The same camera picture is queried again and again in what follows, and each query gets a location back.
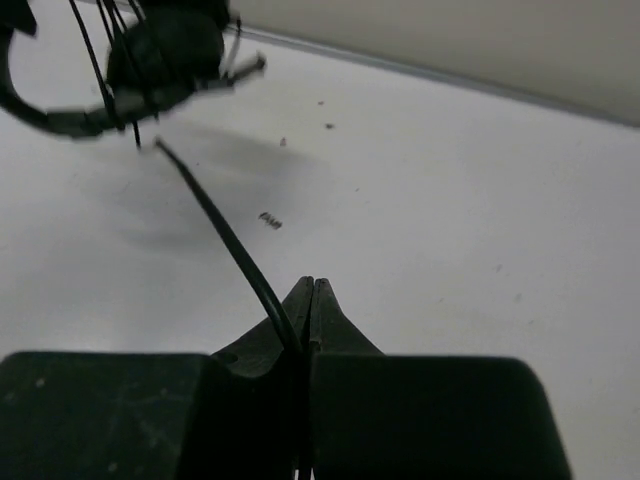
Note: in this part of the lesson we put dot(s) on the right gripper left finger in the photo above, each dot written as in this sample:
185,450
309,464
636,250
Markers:
238,413

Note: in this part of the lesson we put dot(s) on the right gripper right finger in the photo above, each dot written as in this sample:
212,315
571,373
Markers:
379,416

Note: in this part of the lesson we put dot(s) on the aluminium rail frame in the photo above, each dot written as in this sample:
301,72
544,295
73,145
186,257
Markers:
435,75

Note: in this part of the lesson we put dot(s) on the black headphones with cable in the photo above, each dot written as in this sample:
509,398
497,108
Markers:
171,52

